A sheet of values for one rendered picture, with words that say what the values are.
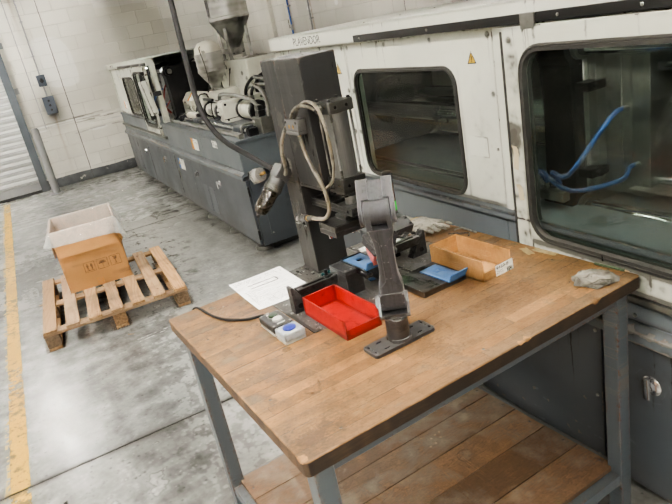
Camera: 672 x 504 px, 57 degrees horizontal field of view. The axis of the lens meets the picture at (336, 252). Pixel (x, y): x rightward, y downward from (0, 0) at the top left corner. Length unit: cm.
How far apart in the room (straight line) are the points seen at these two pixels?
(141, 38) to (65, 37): 115
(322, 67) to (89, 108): 916
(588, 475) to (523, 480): 21
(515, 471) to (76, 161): 958
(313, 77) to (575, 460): 152
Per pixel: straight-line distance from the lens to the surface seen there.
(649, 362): 214
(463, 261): 200
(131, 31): 1109
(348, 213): 194
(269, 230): 519
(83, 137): 1098
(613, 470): 233
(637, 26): 180
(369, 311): 182
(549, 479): 226
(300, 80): 193
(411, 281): 198
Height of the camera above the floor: 175
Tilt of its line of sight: 21 degrees down
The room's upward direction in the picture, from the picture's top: 11 degrees counter-clockwise
